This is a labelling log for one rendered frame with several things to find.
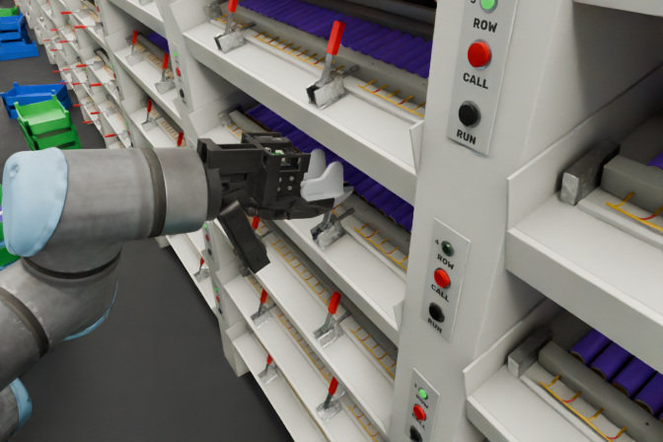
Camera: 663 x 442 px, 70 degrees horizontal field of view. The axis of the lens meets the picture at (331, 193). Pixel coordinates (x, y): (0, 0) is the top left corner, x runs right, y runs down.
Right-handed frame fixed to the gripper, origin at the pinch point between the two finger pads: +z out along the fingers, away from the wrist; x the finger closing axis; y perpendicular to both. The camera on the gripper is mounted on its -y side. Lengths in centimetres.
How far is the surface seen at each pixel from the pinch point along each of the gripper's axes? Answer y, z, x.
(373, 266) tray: -6.4, 0.6, -8.6
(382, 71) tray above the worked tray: 17.1, -2.1, -4.4
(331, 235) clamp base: -6.0, -0.8, -1.0
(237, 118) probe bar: -2.4, 2.3, 36.9
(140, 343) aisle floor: -86, -3, 71
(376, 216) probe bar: -2.0, 3.5, -4.0
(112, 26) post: 0, -3, 113
